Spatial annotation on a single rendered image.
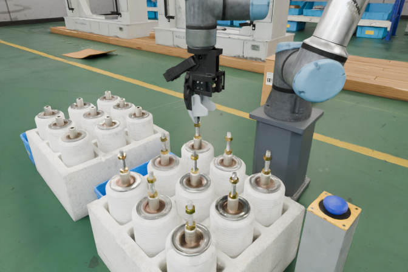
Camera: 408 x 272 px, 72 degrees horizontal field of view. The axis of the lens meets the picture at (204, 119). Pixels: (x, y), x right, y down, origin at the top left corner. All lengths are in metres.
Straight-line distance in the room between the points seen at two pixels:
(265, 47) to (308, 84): 1.84
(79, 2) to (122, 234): 4.56
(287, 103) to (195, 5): 0.41
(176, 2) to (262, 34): 1.17
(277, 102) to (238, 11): 0.34
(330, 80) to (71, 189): 0.79
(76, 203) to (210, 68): 0.60
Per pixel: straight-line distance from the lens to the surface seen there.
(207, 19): 0.67
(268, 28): 2.60
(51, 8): 7.32
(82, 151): 0.95
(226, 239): 0.62
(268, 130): 0.93
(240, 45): 2.67
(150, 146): 1.03
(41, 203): 1.15
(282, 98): 0.89
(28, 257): 0.99
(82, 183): 0.96
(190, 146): 0.83
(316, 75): 0.73
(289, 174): 0.98
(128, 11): 3.86
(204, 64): 0.70
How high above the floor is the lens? 0.67
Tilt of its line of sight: 25 degrees down
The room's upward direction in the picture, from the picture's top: straight up
